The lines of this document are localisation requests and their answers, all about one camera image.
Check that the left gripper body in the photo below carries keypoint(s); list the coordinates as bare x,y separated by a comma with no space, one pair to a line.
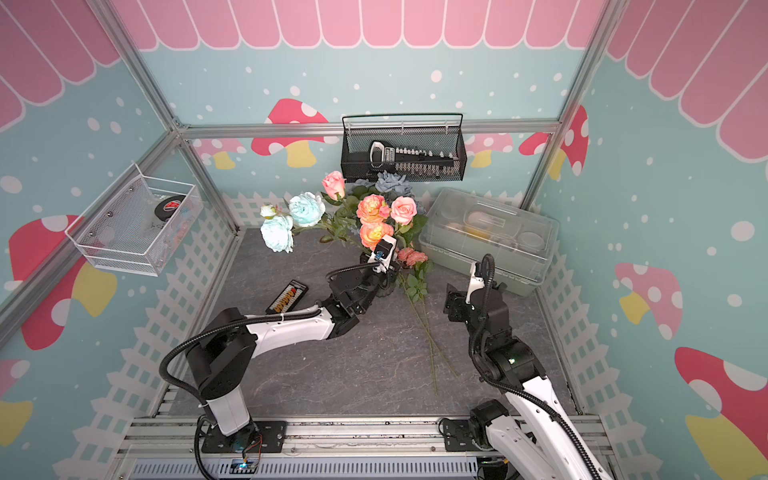
374,281

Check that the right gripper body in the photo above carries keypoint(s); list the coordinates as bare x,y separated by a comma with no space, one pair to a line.
461,310

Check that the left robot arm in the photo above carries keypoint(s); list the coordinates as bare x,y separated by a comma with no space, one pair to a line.
212,364

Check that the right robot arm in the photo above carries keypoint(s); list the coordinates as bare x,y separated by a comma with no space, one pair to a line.
522,384

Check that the glass flower vase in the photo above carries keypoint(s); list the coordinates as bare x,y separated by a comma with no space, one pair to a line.
381,284

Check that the green clear-lid storage box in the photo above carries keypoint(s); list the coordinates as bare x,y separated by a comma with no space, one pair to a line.
462,228

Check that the light blue flower stem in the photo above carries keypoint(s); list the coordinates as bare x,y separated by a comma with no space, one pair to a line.
304,211

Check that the pink rose stem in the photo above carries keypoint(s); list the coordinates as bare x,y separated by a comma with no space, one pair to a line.
334,185

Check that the dusty blue flower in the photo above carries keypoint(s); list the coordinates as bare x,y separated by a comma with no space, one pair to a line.
389,185

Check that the black red tape measure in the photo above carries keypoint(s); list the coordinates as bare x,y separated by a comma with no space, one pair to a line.
166,207

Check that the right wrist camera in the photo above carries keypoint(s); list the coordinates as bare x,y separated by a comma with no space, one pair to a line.
476,281

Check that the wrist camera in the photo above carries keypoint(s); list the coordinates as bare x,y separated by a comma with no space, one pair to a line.
476,281
382,254

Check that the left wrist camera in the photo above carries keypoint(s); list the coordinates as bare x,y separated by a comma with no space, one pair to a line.
382,254

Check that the black mesh wall basket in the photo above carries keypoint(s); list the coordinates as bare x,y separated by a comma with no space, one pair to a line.
424,147

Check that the white wire wall basket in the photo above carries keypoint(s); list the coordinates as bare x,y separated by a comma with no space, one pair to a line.
119,231

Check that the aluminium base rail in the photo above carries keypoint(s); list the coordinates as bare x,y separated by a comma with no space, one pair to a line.
373,448

